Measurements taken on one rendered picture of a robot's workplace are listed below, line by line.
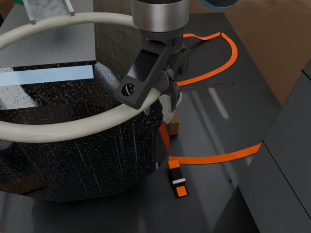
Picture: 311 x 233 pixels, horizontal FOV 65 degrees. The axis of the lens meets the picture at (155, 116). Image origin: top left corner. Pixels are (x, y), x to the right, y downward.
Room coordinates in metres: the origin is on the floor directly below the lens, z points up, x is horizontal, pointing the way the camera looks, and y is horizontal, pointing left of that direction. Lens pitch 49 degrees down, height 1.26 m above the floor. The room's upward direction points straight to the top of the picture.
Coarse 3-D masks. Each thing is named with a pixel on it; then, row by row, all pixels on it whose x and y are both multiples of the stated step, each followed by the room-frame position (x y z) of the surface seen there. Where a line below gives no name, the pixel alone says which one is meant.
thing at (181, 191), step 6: (168, 162) 0.70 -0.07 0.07; (174, 162) 0.70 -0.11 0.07; (174, 168) 0.66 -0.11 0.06; (174, 174) 0.63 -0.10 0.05; (180, 174) 0.63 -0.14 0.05; (174, 180) 0.60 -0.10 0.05; (180, 180) 0.60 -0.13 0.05; (174, 186) 0.58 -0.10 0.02; (180, 186) 0.58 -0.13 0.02; (186, 186) 0.58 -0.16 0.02; (180, 192) 0.54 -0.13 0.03; (186, 192) 0.54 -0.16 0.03
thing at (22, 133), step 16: (64, 16) 0.69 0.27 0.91; (80, 16) 0.69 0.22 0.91; (96, 16) 0.69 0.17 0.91; (112, 16) 0.68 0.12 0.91; (128, 16) 0.67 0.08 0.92; (16, 32) 0.60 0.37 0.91; (32, 32) 0.63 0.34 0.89; (0, 48) 0.55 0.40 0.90; (112, 112) 0.28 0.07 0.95; (128, 112) 0.28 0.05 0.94; (0, 128) 0.25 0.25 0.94; (16, 128) 0.25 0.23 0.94; (32, 128) 0.25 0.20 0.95; (48, 128) 0.25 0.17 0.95; (64, 128) 0.25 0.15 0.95; (80, 128) 0.25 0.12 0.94; (96, 128) 0.25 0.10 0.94
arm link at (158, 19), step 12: (132, 0) 0.36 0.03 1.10; (132, 12) 0.36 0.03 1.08; (144, 12) 0.34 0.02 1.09; (156, 12) 0.33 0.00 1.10; (168, 12) 0.34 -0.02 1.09; (180, 12) 0.34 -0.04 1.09; (144, 24) 0.34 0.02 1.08; (156, 24) 0.33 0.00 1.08; (168, 24) 0.33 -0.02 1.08; (180, 24) 0.34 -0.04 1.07
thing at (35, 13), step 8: (24, 0) 0.71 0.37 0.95; (32, 0) 0.77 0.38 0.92; (40, 0) 0.78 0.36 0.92; (48, 0) 0.78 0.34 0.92; (56, 0) 0.78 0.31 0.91; (64, 0) 0.74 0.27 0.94; (32, 8) 0.74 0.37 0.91; (40, 8) 0.74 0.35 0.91; (48, 8) 0.75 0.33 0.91; (56, 8) 0.75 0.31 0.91; (64, 8) 0.76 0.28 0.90; (72, 8) 0.70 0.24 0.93; (32, 16) 0.65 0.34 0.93; (40, 16) 0.71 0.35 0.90; (48, 16) 0.72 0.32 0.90; (32, 24) 0.64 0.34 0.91; (40, 32) 0.66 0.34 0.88
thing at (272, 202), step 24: (288, 96) 0.59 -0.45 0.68; (288, 120) 0.54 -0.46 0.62; (264, 144) 0.57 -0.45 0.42; (288, 144) 0.49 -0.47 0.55; (264, 168) 0.51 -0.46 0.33; (288, 168) 0.44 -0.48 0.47; (264, 192) 0.45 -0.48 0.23; (288, 192) 0.38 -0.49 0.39; (264, 216) 0.38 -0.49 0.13; (288, 216) 0.32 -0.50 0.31
